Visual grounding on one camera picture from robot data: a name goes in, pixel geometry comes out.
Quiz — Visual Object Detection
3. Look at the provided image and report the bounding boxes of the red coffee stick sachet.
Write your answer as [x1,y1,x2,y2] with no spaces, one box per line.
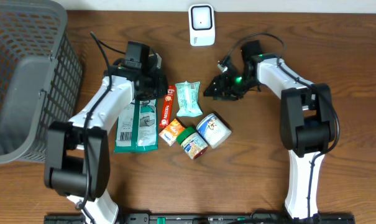
[159,85,176,128]

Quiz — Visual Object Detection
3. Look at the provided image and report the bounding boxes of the light teal snack packet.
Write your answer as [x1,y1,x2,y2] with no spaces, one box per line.
[175,81,203,117]

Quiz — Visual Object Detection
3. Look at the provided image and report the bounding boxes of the green white tape bag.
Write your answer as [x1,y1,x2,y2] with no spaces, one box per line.
[114,100,158,153]

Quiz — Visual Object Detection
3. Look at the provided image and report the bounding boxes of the orange small packet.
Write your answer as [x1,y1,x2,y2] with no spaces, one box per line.
[159,118,185,146]

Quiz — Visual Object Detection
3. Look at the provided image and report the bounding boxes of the white blue tub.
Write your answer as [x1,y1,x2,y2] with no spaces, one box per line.
[196,113,232,149]

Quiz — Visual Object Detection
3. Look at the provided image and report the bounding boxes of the green lid jar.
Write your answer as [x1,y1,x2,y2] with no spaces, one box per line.
[177,127,209,160]

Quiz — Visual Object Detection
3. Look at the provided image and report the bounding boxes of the grey plastic mesh basket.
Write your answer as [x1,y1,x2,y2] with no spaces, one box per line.
[0,1,83,164]

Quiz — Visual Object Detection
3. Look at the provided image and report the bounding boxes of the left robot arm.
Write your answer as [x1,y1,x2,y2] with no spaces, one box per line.
[44,64,168,223]

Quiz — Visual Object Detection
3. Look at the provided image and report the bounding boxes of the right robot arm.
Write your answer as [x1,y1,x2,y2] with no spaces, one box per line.
[203,53,340,221]

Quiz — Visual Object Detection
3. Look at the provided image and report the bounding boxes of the white barcode scanner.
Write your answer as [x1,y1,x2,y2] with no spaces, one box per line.
[188,4,216,47]

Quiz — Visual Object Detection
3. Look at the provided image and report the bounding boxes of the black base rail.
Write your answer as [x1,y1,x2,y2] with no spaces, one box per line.
[44,212,356,224]

